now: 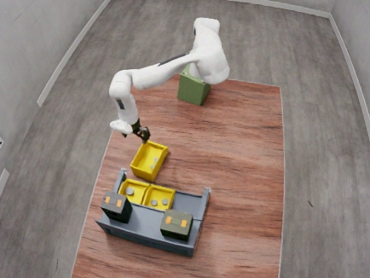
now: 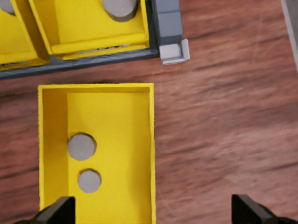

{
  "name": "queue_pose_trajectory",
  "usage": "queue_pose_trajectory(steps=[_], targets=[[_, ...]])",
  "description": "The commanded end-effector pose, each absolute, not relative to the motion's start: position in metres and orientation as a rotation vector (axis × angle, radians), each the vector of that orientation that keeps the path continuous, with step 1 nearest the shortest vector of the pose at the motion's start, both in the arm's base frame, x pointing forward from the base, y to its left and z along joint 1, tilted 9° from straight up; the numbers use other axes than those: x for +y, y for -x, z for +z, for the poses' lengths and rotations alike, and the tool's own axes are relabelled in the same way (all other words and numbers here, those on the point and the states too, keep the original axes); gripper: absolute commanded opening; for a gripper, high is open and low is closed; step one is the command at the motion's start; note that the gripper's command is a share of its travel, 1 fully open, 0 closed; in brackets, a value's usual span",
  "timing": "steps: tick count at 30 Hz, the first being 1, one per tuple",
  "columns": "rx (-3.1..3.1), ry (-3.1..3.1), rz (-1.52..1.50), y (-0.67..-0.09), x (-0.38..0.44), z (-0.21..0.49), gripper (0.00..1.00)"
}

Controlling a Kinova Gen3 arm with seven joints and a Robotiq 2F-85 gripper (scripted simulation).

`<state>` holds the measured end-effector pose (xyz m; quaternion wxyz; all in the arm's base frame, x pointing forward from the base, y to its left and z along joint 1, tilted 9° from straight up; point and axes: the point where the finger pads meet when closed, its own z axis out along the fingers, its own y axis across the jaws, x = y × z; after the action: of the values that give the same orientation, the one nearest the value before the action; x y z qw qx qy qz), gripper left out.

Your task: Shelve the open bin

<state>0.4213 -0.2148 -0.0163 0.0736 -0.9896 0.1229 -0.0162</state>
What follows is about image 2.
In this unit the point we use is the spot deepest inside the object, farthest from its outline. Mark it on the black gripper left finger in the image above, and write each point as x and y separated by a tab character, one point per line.
62	211

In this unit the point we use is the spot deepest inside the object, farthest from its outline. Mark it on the yellow bin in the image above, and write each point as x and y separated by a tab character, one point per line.
13	44
120	117
78	25

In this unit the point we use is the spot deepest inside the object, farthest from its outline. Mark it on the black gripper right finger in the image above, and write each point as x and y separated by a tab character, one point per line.
247	211

